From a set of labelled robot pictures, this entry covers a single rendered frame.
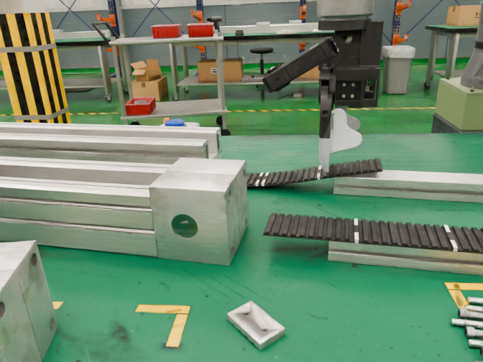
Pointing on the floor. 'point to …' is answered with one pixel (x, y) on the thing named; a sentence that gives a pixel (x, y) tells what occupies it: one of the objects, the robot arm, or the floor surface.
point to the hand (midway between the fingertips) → (323, 156)
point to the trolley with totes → (147, 107)
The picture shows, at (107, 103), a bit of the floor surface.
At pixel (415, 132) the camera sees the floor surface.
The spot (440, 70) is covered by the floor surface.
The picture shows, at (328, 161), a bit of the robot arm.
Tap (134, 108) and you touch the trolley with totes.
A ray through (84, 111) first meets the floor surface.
